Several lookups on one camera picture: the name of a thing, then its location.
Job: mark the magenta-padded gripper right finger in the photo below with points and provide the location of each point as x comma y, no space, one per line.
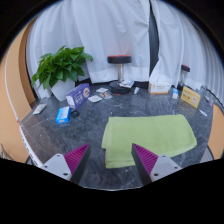
163,165

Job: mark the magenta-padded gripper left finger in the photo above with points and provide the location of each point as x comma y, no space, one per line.
60,165

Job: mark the light green towel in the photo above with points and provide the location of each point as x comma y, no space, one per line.
150,133

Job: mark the blue small box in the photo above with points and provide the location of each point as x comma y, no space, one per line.
63,115

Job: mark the small black round object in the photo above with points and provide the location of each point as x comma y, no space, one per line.
75,114

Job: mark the white flat packet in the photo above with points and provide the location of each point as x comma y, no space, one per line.
39,108

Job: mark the white pen-like tube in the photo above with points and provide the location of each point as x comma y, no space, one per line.
202,112

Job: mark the purple cardboard box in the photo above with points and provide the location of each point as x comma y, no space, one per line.
78,96

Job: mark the white blue upright box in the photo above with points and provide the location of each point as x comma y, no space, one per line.
175,93

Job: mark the yellow cardboard box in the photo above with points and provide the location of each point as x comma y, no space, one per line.
190,97

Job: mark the white sachet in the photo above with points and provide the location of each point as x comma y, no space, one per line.
95,98

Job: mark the white orange tissue box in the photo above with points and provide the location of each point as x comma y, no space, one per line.
159,88

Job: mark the small white tube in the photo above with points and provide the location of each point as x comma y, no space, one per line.
136,90

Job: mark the brown printed sachet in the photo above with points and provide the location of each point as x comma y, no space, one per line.
106,95

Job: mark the pale small sachet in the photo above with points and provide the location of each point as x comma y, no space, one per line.
101,89

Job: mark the white blue flat box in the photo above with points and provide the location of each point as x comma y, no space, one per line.
127,83

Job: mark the green potted plant white pot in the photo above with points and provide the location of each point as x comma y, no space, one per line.
61,68

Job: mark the small black red stool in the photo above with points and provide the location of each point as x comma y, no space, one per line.
185,69

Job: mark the black stool red rim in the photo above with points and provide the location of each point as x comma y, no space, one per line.
119,60

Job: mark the white curtain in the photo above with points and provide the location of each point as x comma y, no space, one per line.
100,33
186,43

